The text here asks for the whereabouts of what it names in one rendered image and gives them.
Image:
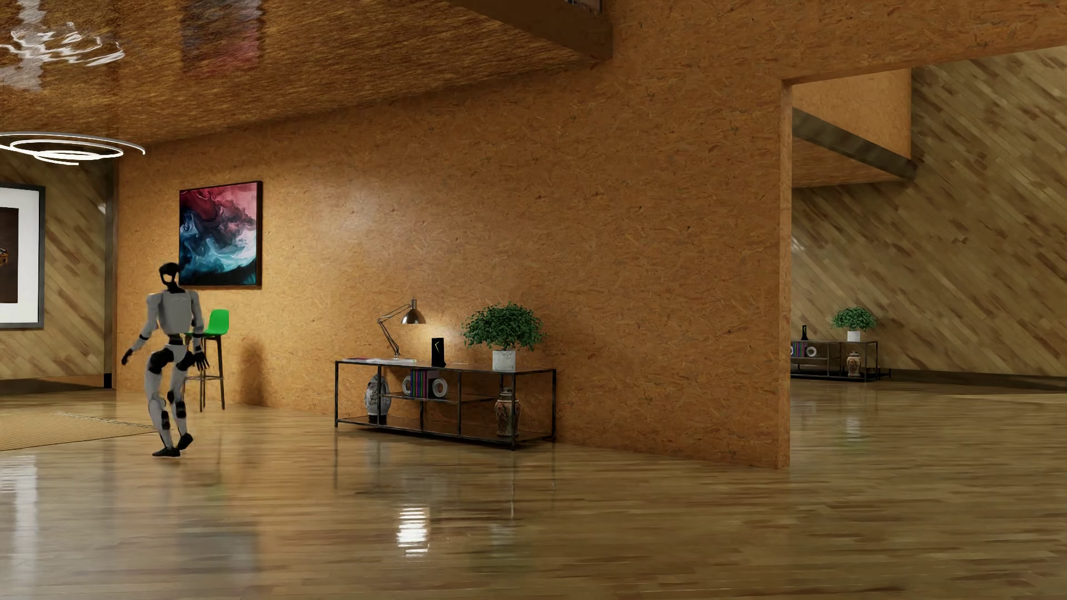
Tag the white matted framed picture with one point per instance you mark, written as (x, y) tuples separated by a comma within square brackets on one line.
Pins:
[(18, 257)]

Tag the small potted green plant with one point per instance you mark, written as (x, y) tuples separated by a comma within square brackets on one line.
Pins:
[(853, 322)]

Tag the white round disc ornament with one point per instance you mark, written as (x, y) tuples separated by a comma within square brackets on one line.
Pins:
[(439, 387)]

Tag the brown patterned vase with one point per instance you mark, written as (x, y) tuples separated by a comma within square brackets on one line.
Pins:
[(507, 412)]

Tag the pink blue abstract painting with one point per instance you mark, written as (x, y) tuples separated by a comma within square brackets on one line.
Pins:
[(219, 235)]

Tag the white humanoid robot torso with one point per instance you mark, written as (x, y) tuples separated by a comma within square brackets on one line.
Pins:
[(175, 313)]

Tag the robot left leg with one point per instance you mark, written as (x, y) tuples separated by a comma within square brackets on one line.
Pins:
[(157, 392)]

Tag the small black console table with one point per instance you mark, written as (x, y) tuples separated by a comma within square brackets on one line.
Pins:
[(834, 359)]

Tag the potted plant white pot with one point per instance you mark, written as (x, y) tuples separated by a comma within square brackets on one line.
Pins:
[(503, 332)]

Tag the black metal console table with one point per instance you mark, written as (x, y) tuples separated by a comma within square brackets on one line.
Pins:
[(446, 404)]

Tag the beige floor rug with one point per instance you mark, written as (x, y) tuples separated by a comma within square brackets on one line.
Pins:
[(58, 427)]

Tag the metal desk lamp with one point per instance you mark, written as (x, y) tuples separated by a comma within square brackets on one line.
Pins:
[(398, 327)]

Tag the grey blue vase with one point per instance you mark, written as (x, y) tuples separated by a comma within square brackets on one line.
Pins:
[(378, 397)]

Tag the green seat bar stool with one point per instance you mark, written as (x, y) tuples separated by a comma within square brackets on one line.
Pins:
[(216, 333)]

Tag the small brown vase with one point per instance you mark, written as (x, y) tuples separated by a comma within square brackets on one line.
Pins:
[(853, 363)]

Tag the robot leg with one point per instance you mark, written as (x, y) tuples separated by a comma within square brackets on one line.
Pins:
[(157, 392), (179, 392)]

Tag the row of books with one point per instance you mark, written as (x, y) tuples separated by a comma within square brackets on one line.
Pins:
[(418, 384)]

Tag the flat book on table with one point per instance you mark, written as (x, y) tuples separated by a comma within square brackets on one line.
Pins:
[(377, 361)]

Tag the black robot head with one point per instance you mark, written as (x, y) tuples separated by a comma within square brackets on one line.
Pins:
[(171, 274)]

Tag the robot right leg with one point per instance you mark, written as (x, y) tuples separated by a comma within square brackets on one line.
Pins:
[(179, 392)]

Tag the black rectangular box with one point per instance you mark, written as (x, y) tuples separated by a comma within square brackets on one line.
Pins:
[(438, 352)]

